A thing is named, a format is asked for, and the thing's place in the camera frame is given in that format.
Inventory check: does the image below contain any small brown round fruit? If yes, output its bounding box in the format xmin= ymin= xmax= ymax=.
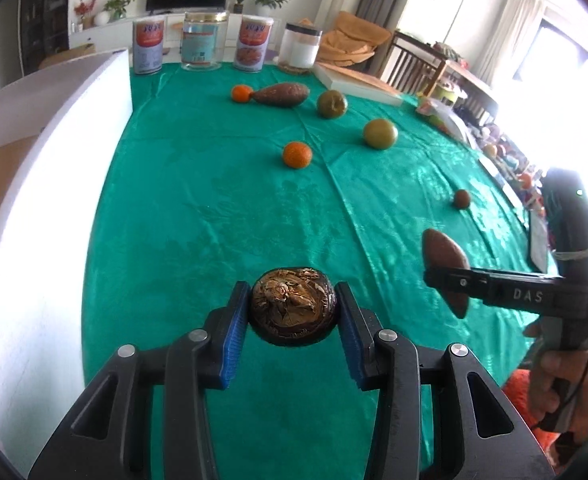
xmin=454 ymin=188 xmax=472 ymax=210

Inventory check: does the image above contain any green-brown pear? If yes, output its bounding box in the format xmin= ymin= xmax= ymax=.
xmin=363 ymin=118 xmax=399 ymax=150
xmin=317 ymin=90 xmax=348 ymax=119

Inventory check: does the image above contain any dark brown wrinkled fruit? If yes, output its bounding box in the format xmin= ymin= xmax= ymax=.
xmin=247 ymin=266 xmax=339 ymax=347

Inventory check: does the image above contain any orange tangerine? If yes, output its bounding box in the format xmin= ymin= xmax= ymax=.
xmin=231 ymin=84 xmax=254 ymax=103
xmin=282 ymin=141 xmax=313 ymax=169

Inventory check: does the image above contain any large brown sweet potato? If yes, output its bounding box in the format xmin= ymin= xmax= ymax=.
xmin=251 ymin=82 xmax=310 ymax=107

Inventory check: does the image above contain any person's right hand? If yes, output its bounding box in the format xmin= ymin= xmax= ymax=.
xmin=522 ymin=318 xmax=588 ymax=449

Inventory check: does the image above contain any snack bag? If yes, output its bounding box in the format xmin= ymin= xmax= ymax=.
xmin=415 ymin=96 xmax=470 ymax=138

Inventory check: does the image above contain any wooden chair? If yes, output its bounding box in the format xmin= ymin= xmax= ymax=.
xmin=379 ymin=30 xmax=499 ymax=120

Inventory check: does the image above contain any white flat book box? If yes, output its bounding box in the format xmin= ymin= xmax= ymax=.
xmin=313 ymin=64 xmax=402 ymax=106

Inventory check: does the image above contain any green tablecloth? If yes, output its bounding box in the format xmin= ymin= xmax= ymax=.
xmin=80 ymin=62 xmax=558 ymax=480

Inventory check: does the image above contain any white cardboard box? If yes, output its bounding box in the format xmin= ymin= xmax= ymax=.
xmin=0 ymin=50 xmax=133 ymax=474

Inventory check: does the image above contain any orange cushion lounge chair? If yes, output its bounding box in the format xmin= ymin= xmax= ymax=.
xmin=293 ymin=11 xmax=391 ymax=67

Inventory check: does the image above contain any clear jar black lid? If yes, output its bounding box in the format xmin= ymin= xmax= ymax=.
xmin=277 ymin=23 xmax=322 ymax=74

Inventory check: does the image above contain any right red label can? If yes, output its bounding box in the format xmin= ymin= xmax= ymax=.
xmin=233 ymin=14 xmax=274 ymax=72

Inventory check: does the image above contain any red label can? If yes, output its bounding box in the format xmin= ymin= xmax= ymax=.
xmin=132 ymin=16 xmax=165 ymax=75
xmin=233 ymin=14 xmax=274 ymax=72

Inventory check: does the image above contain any left red label can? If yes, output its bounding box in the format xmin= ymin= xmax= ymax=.
xmin=132 ymin=16 xmax=165 ymax=75

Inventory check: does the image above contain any clear glass jar blue label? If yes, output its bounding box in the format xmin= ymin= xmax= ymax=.
xmin=180 ymin=9 xmax=229 ymax=70

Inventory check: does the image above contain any potted plant left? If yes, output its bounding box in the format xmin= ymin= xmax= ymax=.
xmin=104 ymin=0 xmax=135 ymax=21

